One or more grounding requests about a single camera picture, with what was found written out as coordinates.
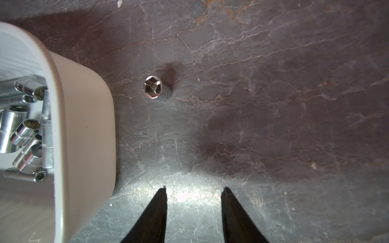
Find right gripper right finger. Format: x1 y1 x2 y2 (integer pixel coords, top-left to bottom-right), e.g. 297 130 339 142
221 187 268 243

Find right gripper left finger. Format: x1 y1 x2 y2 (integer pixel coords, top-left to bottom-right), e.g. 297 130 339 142
121 187 168 243

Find chrome socket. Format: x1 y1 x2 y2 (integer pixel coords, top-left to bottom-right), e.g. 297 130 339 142
143 76 172 100

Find white plastic storage box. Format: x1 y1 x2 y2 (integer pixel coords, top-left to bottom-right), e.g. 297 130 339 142
1 23 116 243

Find chrome sockets in box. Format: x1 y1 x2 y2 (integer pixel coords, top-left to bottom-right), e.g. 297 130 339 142
1 77 54 183

